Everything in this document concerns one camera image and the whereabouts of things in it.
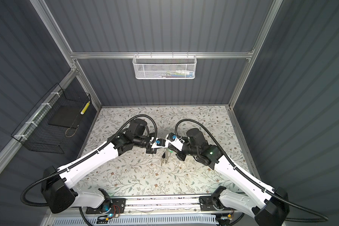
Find white wire mesh basket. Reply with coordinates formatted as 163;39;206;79
132;53;197;80

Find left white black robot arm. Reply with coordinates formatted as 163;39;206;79
41;118;169;214

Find pens in white basket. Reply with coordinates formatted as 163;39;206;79
155;70;195;79

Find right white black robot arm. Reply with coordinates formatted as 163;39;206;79
165;128;290;226

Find floral table mat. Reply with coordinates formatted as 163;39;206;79
77;105;248;196

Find right black corrugated cable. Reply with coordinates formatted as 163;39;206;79
174;118;330;223

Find white ventilated cable duct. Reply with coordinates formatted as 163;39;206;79
50;214;219;226

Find black pad in basket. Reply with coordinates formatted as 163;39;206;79
48;106;84;129

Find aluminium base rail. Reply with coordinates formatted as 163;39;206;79
45;194;244;217

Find left black corrugated cable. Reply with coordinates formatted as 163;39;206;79
20;114;158;207

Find yellow marker in basket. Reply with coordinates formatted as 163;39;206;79
80;101;91;115

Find black wire basket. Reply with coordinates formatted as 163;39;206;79
11;85;91;154

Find black corrugated cable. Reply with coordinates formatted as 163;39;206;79
20;114;158;207
174;118;330;223

